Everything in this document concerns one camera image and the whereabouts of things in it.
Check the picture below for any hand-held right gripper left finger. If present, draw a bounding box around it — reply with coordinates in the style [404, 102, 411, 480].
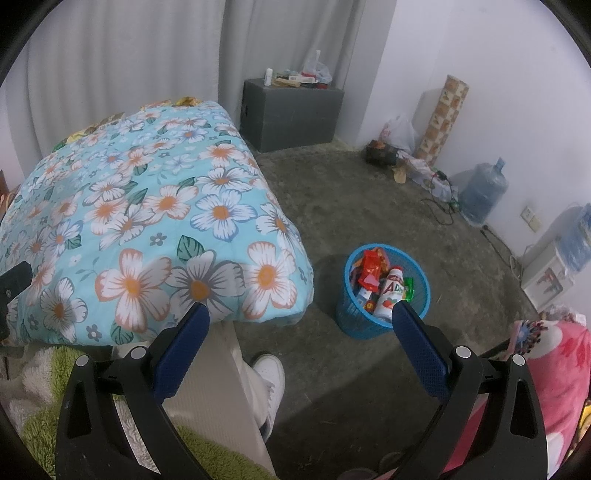
[55, 302, 212, 480]

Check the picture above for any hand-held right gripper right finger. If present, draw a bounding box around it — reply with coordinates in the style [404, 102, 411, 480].
[392, 300, 548, 480]

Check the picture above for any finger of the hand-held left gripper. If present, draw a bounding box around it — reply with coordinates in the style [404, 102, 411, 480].
[0, 261, 33, 315]

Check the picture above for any blue plastic waste basket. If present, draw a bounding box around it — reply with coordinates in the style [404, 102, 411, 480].
[335, 243, 433, 342]

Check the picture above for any beige trouser leg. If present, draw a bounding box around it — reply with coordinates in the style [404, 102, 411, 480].
[161, 320, 279, 480]

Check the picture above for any white red-print bottle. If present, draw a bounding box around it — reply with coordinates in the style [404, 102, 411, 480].
[372, 267, 408, 322]

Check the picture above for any white shoe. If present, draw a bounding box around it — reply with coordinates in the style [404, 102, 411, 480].
[250, 353, 286, 431]

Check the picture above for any red snack packet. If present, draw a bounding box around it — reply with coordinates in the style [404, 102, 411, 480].
[357, 248, 394, 288]

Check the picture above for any green white fleece garment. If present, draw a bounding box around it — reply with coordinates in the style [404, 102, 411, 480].
[0, 344, 278, 480]

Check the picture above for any floral blue blanket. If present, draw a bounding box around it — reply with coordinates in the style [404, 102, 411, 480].
[0, 99, 315, 348]

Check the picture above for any pink flower blanket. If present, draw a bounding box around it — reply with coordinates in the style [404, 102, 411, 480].
[507, 304, 591, 480]

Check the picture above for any white water dispenser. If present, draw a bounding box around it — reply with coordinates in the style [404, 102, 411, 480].
[521, 239, 576, 311]

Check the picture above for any blue water jug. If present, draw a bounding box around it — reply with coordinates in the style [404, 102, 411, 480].
[458, 157, 509, 228]

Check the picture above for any water jug on dispenser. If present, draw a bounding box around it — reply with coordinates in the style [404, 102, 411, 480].
[555, 202, 591, 278]

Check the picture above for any black bag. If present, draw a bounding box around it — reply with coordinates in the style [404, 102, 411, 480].
[366, 139, 400, 169]

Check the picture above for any white plastic bag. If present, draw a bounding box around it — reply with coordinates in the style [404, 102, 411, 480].
[380, 113, 419, 156]

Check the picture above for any patterned rolled mat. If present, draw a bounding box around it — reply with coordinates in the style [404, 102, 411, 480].
[412, 73, 470, 168]

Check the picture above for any grey cabinet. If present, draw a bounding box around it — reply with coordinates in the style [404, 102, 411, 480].
[240, 78, 346, 154]

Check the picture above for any white curtain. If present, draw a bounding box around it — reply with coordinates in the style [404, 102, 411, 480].
[14, 0, 399, 153]

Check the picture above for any clear plastic bag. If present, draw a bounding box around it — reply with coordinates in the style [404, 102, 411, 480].
[302, 49, 333, 86]

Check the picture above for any black power cable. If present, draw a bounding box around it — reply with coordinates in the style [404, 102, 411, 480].
[479, 225, 523, 278]

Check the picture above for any wall socket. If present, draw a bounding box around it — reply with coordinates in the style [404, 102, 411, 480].
[520, 204, 546, 234]

